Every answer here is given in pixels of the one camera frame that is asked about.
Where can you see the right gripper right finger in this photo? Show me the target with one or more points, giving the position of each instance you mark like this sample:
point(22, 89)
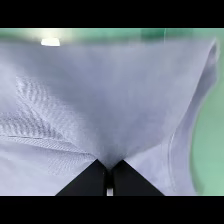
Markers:
point(133, 183)

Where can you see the light grey shirt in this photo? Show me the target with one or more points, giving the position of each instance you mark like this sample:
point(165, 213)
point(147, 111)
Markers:
point(110, 106)

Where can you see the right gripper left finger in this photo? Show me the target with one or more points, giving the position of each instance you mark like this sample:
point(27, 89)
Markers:
point(88, 182)

